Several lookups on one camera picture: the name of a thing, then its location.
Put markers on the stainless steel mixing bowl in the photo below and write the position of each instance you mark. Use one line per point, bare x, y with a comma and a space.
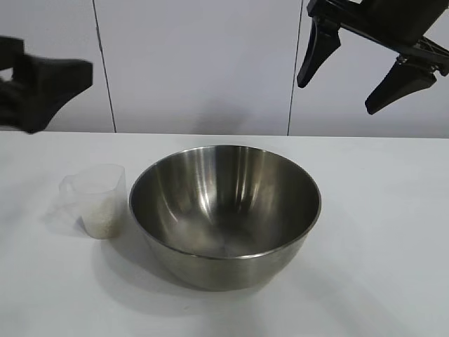
228, 270

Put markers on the clear plastic measuring cup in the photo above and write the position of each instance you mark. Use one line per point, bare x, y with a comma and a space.
101, 182

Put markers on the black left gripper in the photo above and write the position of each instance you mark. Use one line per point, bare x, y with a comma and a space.
10, 51

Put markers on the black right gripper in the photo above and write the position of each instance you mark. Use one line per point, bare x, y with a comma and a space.
386, 17

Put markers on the white uncooked rice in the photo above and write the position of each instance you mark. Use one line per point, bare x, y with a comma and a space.
101, 224

